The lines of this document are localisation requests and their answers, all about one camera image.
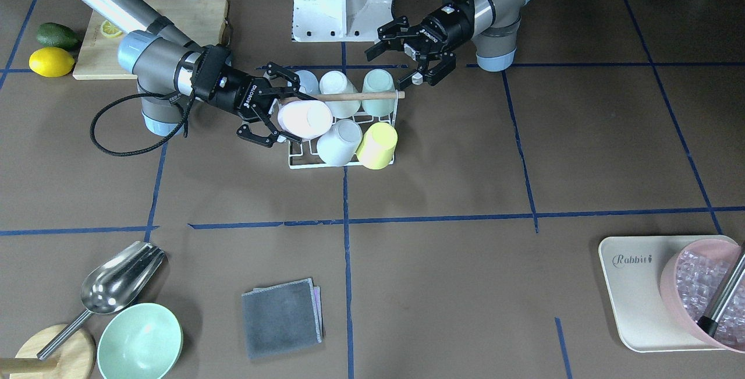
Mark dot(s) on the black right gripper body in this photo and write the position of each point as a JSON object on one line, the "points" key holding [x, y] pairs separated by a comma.
{"points": [[237, 94]]}

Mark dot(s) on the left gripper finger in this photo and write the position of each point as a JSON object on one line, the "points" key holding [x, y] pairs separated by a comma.
{"points": [[431, 69], [392, 36]]}

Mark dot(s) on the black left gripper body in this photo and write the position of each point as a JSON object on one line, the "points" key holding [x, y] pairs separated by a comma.
{"points": [[440, 25]]}

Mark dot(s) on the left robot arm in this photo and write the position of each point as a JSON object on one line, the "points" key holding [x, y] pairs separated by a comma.
{"points": [[494, 35]]}

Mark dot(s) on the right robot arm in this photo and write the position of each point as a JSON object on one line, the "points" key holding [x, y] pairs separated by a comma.
{"points": [[174, 72]]}

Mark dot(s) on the light blue cup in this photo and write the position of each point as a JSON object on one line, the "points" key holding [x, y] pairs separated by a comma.
{"points": [[309, 83]]}

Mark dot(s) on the green cup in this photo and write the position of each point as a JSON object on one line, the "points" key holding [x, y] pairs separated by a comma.
{"points": [[378, 81]]}

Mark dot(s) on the white cup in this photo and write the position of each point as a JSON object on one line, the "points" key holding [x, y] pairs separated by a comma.
{"points": [[336, 82]]}

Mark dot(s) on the grey-white cup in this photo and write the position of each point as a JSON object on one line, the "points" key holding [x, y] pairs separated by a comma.
{"points": [[338, 146]]}

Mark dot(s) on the yellow cup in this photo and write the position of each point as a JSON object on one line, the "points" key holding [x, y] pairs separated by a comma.
{"points": [[377, 146]]}

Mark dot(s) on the lemon slice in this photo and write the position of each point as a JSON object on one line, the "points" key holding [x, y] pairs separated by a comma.
{"points": [[109, 30]]}

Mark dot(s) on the grey folded cloth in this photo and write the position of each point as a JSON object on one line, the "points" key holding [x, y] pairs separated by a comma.
{"points": [[282, 318]]}

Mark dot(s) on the metal scoop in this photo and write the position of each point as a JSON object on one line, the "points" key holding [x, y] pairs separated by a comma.
{"points": [[111, 287]]}

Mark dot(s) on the yellow lemon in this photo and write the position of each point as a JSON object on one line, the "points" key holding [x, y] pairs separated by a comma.
{"points": [[51, 62]]}

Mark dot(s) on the avocado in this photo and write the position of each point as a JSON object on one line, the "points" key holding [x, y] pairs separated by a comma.
{"points": [[57, 35]]}

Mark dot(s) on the mint green bowl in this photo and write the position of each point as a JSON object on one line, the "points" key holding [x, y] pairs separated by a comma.
{"points": [[142, 341]]}

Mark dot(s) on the beige rabbit tray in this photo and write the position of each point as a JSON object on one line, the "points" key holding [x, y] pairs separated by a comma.
{"points": [[633, 268]]}

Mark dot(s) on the pink bowl with ice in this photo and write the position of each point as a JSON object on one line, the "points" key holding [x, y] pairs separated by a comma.
{"points": [[687, 285]]}

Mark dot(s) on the metal tongs in bowl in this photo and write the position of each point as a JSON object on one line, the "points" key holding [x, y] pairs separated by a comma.
{"points": [[726, 290]]}

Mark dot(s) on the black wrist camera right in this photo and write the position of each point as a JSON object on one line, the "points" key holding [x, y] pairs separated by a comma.
{"points": [[208, 70]]}

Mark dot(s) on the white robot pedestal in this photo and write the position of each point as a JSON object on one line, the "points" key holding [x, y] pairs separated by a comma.
{"points": [[339, 20]]}

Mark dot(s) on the white wire cup holder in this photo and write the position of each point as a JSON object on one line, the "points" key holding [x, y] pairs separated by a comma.
{"points": [[361, 140]]}

